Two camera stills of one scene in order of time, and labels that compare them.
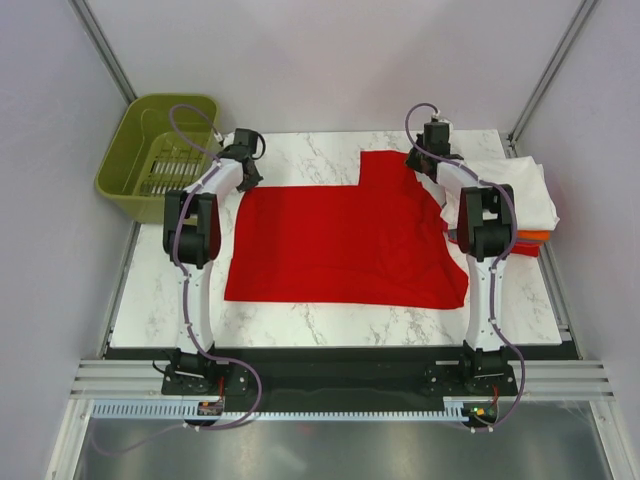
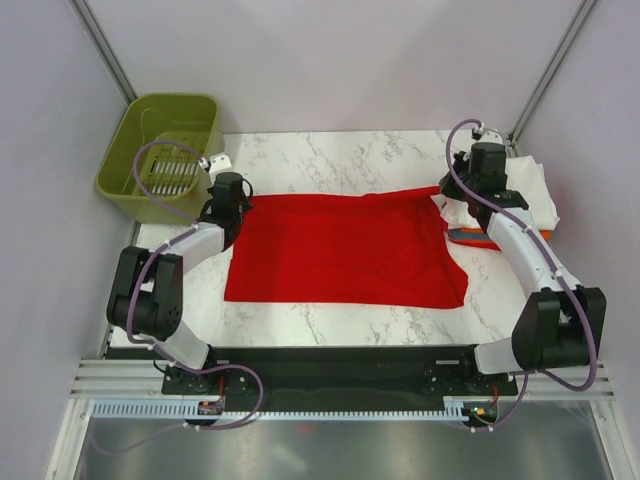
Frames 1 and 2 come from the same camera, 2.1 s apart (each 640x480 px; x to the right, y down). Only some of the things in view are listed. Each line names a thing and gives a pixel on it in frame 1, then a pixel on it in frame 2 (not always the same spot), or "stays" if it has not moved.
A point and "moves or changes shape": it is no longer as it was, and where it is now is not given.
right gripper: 411,161 → 446,187
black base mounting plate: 337,379 stays
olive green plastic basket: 161,142 stays
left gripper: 252,183 → 246,206
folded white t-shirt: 526,179 stays
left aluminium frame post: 103,47 stays
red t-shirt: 386,242 moves or changes shape
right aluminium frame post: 509,139 stays
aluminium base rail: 122,380 stays
